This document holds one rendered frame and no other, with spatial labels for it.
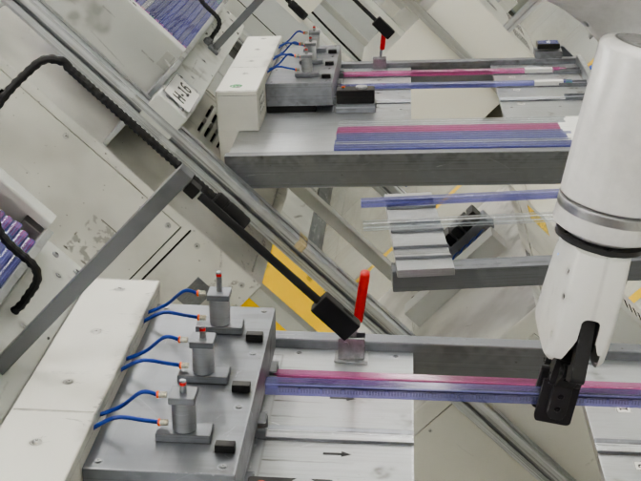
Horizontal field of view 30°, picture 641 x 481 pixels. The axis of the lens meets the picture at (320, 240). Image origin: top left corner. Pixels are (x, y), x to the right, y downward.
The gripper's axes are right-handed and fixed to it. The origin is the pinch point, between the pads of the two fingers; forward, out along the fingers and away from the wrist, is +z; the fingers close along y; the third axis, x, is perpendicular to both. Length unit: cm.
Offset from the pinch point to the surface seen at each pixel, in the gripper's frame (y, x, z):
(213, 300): -20.8, -32.6, 7.1
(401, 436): -11.4, -11.0, 13.7
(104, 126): -115, -65, 22
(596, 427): -14.9, 8.6, 10.4
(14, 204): -33, -58, 6
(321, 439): -9.9, -18.8, 14.7
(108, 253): -7.2, -41.6, -2.2
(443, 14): -462, 15, 56
